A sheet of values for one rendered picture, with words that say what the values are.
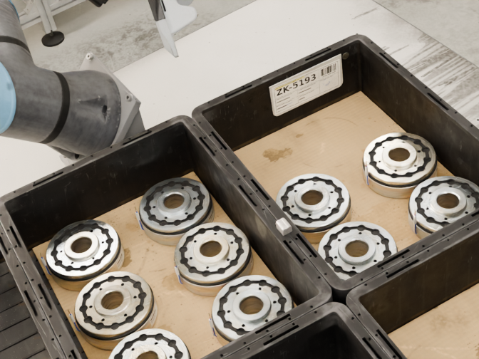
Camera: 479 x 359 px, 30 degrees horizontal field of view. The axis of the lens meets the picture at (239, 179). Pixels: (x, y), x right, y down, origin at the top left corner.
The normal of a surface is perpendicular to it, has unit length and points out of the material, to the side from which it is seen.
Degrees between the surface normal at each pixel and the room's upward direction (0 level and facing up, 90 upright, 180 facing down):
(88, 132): 76
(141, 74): 0
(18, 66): 43
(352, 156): 0
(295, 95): 90
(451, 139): 90
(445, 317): 0
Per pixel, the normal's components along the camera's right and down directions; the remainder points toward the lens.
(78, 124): 0.36, 0.37
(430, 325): -0.14, -0.70
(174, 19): -0.08, -0.18
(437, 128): -0.87, 0.43
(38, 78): 0.65, -0.54
